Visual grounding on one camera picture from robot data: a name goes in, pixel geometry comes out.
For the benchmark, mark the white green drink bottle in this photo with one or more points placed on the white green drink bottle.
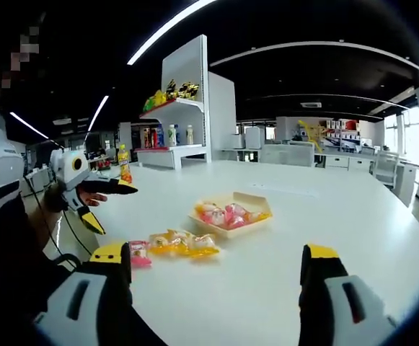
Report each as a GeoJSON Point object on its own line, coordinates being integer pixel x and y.
{"type": "Point", "coordinates": [172, 135]}

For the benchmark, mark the pink marshmallow packet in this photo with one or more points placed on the pink marshmallow packet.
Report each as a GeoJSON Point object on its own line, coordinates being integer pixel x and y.
{"type": "Point", "coordinates": [139, 254]}

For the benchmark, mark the person's black shirt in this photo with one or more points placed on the person's black shirt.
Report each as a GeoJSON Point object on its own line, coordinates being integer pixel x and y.
{"type": "Point", "coordinates": [7, 288]}

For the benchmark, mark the small blue drink bottle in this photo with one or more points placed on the small blue drink bottle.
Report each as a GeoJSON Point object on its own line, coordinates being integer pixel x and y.
{"type": "Point", "coordinates": [177, 135]}

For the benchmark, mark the shelf of white boxes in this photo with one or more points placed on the shelf of white boxes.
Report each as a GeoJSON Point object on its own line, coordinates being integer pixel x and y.
{"type": "Point", "coordinates": [346, 126]}

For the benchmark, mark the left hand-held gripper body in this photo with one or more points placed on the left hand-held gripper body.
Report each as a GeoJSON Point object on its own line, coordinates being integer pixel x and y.
{"type": "Point", "coordinates": [66, 169]}

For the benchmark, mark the white table socket strip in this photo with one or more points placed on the white table socket strip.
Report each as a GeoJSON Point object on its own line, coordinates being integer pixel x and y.
{"type": "Point", "coordinates": [285, 188]}

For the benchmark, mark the red drink cans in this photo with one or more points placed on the red drink cans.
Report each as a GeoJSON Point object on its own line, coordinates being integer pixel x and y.
{"type": "Point", "coordinates": [150, 137]}

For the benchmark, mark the white table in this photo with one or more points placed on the white table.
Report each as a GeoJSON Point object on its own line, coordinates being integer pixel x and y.
{"type": "Point", "coordinates": [285, 270]}

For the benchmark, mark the white low cabinets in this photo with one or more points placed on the white low cabinets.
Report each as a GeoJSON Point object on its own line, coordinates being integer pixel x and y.
{"type": "Point", "coordinates": [337, 162]}

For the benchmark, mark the cream drink bottle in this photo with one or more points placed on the cream drink bottle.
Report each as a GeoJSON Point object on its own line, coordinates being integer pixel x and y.
{"type": "Point", "coordinates": [189, 134]}

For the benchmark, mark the ceiling air vent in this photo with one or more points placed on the ceiling air vent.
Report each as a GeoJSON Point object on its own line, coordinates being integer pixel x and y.
{"type": "Point", "coordinates": [310, 104]}

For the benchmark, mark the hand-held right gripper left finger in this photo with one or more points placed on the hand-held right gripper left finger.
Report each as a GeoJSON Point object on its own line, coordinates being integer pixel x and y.
{"type": "Point", "coordinates": [83, 310]}

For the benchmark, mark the white chest device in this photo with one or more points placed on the white chest device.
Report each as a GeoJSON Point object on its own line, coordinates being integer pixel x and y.
{"type": "Point", "coordinates": [0, 162]}

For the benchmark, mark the orange drink bottle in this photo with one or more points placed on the orange drink bottle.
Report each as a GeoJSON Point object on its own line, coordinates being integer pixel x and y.
{"type": "Point", "coordinates": [124, 169]}

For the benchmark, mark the white desk with red edge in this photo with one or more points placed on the white desk with red edge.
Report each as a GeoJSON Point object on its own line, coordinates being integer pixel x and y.
{"type": "Point", "coordinates": [413, 180]}

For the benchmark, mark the white desk dividers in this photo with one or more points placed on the white desk dividers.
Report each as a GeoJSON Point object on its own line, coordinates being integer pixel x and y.
{"type": "Point", "coordinates": [286, 154]}

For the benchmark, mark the ceiling light strip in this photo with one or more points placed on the ceiling light strip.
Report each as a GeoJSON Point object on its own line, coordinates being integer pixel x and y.
{"type": "Point", "coordinates": [29, 125]}
{"type": "Point", "coordinates": [166, 32]}
{"type": "Point", "coordinates": [99, 111]}

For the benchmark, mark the person's left hand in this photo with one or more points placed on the person's left hand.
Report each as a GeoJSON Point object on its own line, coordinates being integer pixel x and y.
{"type": "Point", "coordinates": [93, 199]}

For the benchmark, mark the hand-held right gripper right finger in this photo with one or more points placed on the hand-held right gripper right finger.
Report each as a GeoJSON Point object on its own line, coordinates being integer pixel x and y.
{"type": "Point", "coordinates": [328, 310]}

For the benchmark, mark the pile of marshmallow packets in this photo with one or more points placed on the pile of marshmallow packets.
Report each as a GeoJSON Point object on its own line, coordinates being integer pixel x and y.
{"type": "Point", "coordinates": [227, 216]}

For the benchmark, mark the curved white ceiling band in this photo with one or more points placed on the curved white ceiling band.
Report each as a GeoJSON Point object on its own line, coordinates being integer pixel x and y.
{"type": "Point", "coordinates": [321, 43]}

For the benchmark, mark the white display shelf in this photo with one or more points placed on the white display shelf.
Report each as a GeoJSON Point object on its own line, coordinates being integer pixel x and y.
{"type": "Point", "coordinates": [185, 61]}

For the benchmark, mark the white office chair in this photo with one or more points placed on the white office chair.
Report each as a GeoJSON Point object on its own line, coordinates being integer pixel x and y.
{"type": "Point", "coordinates": [386, 167]}

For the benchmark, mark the black curved object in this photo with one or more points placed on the black curved object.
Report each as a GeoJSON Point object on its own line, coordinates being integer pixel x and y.
{"type": "Point", "coordinates": [66, 257]}

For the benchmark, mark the yellow crane model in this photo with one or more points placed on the yellow crane model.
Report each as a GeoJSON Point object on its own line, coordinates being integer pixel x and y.
{"type": "Point", "coordinates": [312, 131]}

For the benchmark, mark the white box cabinets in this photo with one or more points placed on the white box cabinets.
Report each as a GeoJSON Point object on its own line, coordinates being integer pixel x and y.
{"type": "Point", "coordinates": [252, 137]}

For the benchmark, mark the cream hexagonal bowl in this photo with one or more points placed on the cream hexagonal bowl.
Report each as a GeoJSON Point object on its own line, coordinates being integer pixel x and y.
{"type": "Point", "coordinates": [252, 200]}

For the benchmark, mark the row of snack bags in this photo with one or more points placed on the row of snack bags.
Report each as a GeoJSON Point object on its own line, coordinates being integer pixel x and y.
{"type": "Point", "coordinates": [189, 89]}

